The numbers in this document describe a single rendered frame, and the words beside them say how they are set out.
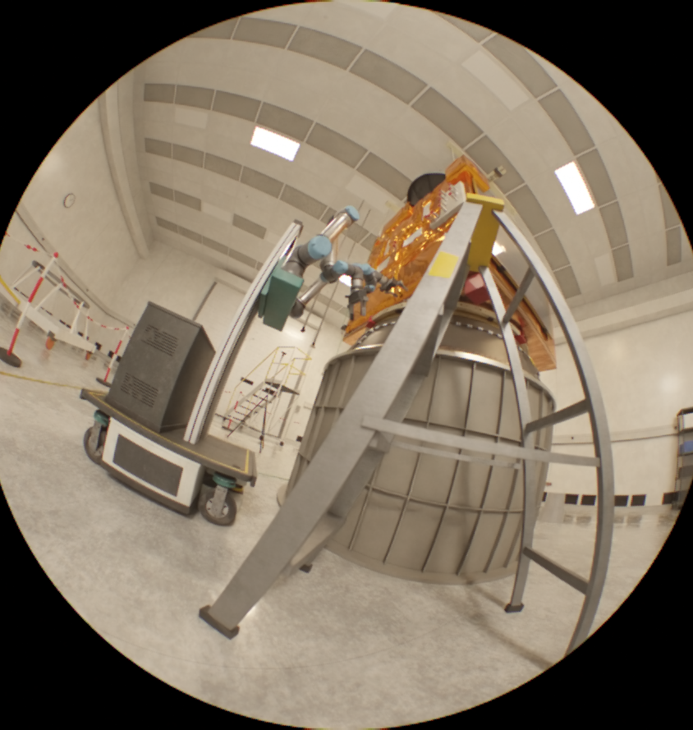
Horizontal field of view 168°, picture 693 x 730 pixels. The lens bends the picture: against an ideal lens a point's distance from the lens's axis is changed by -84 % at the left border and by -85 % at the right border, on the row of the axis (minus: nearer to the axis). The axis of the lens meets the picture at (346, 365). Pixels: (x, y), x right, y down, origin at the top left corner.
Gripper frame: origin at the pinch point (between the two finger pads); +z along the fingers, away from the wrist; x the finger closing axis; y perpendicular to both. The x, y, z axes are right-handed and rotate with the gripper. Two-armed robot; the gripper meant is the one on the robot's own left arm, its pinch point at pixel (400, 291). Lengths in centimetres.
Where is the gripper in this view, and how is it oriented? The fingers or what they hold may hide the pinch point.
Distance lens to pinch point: 189.6
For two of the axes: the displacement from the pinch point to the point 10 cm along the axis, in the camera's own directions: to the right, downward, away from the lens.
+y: 2.9, -9.0, 3.2
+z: 8.5, 3.9, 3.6
